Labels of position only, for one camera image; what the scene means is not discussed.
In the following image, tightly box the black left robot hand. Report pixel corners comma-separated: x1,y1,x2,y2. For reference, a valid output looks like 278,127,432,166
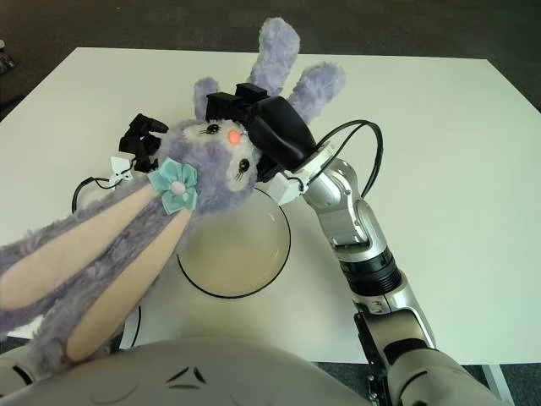
117,112,169,173

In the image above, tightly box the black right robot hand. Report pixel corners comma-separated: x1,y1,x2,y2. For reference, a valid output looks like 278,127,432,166
205,83,319,183

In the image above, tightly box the purple plush bunny doll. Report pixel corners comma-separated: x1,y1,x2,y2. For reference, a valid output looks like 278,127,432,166
0,16,347,373

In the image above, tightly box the white plate with black rim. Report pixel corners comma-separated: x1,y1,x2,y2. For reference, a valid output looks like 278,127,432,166
176,185,292,299

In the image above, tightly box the grey robot torso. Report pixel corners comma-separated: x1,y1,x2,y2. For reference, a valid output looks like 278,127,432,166
0,337,373,406

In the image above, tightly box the grey table leg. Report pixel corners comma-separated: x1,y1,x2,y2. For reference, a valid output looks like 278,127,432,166
481,363,508,394

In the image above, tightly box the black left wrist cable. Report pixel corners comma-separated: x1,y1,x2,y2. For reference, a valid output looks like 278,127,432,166
72,175,117,212

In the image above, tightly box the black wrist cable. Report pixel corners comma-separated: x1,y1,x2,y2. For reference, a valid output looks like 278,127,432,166
72,175,117,212
314,120,385,198

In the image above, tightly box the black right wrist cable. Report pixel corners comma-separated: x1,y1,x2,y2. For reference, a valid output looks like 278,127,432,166
314,120,385,198

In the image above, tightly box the thin black elbow cable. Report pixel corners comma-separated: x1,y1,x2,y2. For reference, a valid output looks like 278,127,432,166
120,302,142,348

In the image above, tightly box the black metal bracket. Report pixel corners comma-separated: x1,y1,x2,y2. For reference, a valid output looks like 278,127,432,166
366,371,388,406

